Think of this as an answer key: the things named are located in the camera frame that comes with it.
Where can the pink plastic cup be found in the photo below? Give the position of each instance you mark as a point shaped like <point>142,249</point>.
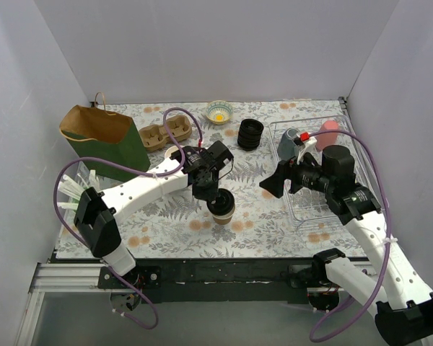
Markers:
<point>327,139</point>

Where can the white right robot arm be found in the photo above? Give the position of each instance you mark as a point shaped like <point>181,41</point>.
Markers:
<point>399,301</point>

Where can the yellow patterned bowl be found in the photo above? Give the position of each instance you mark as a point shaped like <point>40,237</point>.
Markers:
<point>219,112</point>

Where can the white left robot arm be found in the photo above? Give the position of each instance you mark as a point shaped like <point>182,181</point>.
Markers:
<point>99,213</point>

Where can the green straw holder cup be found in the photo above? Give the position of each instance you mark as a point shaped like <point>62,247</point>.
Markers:
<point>73,202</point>

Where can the green brown paper bag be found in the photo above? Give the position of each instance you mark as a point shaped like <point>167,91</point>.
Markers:
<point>106,135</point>

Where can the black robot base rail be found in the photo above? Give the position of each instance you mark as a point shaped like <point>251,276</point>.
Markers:
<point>226,279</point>

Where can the single brown paper cup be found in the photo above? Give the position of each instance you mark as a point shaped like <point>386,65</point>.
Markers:
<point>224,219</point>

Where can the stack of paper cups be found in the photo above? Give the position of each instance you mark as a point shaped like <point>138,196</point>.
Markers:
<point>173,157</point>

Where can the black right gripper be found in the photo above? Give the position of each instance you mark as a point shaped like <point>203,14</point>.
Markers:
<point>289,177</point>

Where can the dark teal mug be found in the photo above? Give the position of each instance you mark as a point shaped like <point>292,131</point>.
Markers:
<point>287,148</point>

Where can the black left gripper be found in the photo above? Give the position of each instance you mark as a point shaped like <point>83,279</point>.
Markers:
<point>205,191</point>

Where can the cardboard cup carrier tray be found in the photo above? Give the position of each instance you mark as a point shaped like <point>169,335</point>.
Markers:
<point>155,137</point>

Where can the floral tablecloth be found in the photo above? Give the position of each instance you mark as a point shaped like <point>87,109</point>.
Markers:
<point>300,225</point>

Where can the white wire dish rack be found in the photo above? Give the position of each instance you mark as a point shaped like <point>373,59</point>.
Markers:
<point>348,199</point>

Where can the stack of black lids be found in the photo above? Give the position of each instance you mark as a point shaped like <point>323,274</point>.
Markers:
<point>249,134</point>

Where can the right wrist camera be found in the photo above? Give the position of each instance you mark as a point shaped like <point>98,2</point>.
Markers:
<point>305,142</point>

